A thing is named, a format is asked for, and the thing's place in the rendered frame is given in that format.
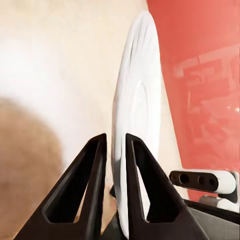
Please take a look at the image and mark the saucer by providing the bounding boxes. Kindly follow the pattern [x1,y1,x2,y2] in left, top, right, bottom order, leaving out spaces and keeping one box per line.
[110,9,161,239]

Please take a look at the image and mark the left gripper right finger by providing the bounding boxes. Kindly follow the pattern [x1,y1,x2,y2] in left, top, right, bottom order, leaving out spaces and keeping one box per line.
[125,133,210,240]

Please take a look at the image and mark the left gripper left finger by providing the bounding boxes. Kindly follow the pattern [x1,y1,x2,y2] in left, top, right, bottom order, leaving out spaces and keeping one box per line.
[14,133,107,240]

